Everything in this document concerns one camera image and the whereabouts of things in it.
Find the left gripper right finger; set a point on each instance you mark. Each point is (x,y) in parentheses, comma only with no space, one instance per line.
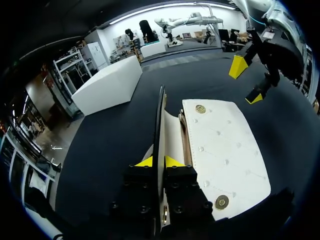
(182,190)

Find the large white block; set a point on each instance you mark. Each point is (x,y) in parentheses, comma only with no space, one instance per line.
(110,85)

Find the white quilted bag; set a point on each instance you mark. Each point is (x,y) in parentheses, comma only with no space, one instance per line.
(225,150)

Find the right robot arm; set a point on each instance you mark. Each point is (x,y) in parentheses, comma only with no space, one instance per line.
(282,15)

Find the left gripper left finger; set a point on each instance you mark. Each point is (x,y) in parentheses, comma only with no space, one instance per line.
(140,190)

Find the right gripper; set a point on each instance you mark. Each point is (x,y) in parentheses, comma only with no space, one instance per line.
(280,52)

